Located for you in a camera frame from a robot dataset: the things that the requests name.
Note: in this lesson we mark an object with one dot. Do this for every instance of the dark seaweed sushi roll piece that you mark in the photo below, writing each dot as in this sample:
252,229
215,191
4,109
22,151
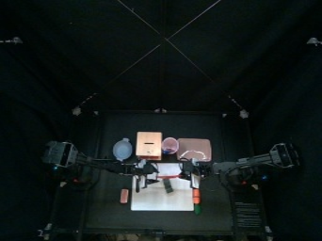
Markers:
168,187
169,190
167,184

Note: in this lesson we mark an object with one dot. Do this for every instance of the white plastic cutting board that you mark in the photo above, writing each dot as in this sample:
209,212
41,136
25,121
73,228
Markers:
160,200

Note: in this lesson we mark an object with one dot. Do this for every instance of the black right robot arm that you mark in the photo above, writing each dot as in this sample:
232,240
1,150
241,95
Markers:
252,160

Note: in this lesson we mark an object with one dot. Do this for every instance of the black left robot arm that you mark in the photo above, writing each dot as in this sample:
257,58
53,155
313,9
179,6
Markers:
97,163

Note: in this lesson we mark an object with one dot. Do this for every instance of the pink rectangular plate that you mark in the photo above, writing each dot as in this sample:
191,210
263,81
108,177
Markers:
195,146

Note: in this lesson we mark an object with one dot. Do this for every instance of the salmon nigiri toy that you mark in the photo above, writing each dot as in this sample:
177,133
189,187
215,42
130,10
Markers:
124,196

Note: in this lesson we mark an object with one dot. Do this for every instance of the orange toy carrot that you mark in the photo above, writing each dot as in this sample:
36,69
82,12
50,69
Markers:
196,197

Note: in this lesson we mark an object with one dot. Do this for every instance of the blue toy utensil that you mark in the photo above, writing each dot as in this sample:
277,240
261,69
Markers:
167,152

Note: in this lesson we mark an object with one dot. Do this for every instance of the pale blue measuring bowl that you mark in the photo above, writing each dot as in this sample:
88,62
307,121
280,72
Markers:
121,149

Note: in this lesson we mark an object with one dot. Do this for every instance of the wooden box with slot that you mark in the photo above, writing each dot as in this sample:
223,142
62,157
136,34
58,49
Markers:
148,145

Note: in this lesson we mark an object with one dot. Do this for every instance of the black printed label sheet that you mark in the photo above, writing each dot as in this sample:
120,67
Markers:
247,215

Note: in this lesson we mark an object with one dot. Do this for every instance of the white frame clamp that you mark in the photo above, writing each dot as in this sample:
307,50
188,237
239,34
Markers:
243,113
159,110
312,40
76,110
16,40

